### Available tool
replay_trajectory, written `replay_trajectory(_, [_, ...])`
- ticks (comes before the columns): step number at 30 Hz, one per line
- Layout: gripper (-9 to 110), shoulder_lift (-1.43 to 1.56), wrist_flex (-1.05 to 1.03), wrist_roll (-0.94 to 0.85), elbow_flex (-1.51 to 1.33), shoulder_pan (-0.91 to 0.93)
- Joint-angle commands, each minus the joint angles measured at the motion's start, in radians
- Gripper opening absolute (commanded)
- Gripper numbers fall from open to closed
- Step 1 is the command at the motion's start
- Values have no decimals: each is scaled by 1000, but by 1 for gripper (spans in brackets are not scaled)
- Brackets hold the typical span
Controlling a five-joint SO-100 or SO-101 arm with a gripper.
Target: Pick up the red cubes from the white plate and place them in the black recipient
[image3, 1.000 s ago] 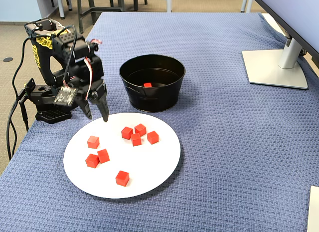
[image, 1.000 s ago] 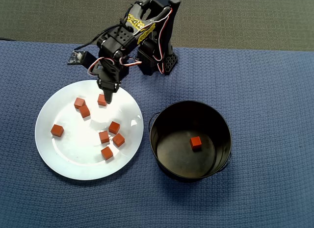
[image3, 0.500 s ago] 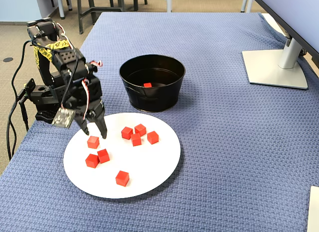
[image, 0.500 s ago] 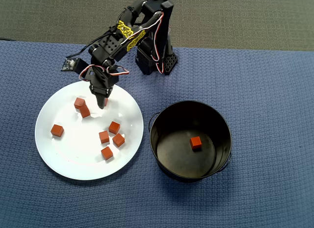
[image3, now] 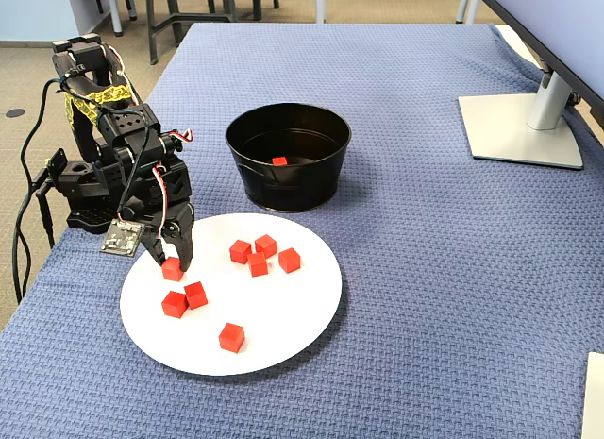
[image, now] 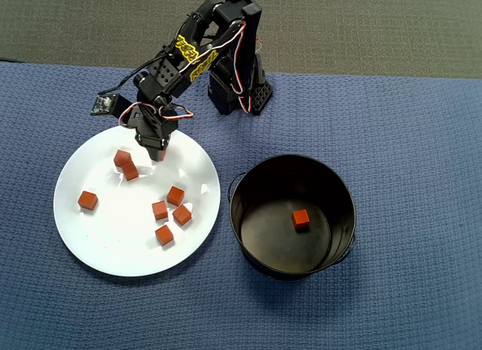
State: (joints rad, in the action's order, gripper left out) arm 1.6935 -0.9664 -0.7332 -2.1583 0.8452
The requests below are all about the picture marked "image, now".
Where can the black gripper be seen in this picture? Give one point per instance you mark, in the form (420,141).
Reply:
(153,143)

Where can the white round plate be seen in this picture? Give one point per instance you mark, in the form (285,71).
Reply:
(113,244)

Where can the black metal bucket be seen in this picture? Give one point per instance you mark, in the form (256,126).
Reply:
(271,244)

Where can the blue woven cloth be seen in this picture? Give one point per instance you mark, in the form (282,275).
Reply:
(376,177)

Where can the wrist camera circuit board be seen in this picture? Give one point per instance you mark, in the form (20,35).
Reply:
(109,105)

